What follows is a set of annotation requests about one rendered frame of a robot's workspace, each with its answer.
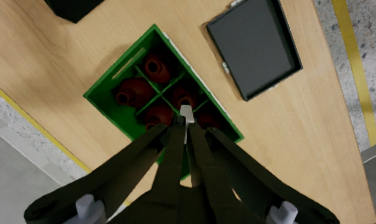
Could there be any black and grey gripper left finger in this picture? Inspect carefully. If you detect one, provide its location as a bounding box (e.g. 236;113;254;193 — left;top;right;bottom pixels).
23;105;187;224

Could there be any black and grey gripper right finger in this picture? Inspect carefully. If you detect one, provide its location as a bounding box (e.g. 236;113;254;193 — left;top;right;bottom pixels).
185;105;340;224

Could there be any green bottle crate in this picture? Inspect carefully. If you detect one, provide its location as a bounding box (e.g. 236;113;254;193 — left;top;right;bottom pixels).
101;37;245;182

